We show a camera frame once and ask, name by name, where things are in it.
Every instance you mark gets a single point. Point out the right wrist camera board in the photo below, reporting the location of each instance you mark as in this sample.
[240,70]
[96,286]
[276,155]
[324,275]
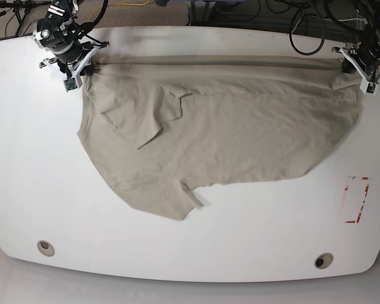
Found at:
[70,84]

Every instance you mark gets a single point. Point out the table cable grommet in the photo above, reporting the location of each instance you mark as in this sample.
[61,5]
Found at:
[45,248]
[323,261]

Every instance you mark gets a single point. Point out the beige T-shirt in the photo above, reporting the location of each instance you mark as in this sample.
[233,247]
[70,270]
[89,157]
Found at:
[157,131]

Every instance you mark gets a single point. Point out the right table cable grommet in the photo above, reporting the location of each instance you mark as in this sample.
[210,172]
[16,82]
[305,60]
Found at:
[323,261]

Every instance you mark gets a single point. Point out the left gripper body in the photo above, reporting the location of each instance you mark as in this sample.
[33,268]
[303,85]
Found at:
[366,60]

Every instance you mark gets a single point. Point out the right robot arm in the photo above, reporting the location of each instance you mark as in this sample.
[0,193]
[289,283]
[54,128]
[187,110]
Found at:
[69,42]

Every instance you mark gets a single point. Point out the red tape rectangle marking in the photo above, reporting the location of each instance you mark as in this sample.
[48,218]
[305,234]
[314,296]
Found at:
[354,197]

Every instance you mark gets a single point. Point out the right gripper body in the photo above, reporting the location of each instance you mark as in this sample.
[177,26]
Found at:
[70,64]

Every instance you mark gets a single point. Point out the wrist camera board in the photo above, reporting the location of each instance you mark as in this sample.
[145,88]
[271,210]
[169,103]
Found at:
[371,88]
[70,84]

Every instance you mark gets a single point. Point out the black tripod stand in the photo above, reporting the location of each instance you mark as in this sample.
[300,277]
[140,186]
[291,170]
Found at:
[20,10]

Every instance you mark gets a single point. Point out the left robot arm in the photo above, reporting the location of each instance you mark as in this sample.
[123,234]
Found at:
[370,11]

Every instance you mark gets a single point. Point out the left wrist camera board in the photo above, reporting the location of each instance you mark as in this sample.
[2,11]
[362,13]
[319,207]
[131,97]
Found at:
[371,88]

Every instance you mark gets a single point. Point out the left table cable grommet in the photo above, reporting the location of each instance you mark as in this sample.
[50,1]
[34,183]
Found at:
[45,248]

